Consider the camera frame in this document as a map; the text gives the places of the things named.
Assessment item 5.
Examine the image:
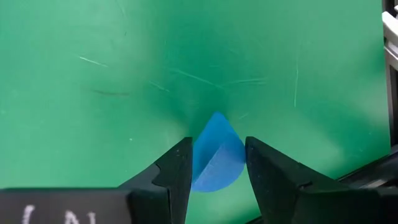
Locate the green table mat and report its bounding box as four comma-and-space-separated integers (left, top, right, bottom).
0, 0, 392, 224

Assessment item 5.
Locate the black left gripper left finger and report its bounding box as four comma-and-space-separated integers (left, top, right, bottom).
119, 136, 194, 224

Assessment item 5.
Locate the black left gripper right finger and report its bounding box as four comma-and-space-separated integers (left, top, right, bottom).
245, 136, 379, 224

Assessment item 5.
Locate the blue half-cylinder block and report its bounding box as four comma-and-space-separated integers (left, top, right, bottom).
191, 111, 247, 193

